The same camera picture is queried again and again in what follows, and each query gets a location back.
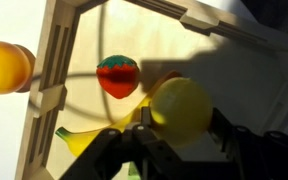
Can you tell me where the yellow toy lemon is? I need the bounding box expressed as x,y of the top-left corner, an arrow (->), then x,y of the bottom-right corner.
149,76 -> 214,148

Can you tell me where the light wooden tray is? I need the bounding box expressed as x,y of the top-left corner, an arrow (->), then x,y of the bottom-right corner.
14,0 -> 288,180

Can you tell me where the red toy strawberry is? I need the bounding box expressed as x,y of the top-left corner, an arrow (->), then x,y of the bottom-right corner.
96,54 -> 141,100

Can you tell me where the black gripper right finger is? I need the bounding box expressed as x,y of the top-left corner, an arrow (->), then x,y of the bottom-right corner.
209,108 -> 239,152

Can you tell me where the yellow toy banana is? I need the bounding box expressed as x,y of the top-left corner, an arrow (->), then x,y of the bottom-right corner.
54,69 -> 182,158

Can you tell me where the yellow-orange round toy fruit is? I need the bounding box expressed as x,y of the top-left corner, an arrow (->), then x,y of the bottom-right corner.
0,40 -> 37,95

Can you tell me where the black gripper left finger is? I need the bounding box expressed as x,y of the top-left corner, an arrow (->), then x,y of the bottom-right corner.
139,106 -> 156,130

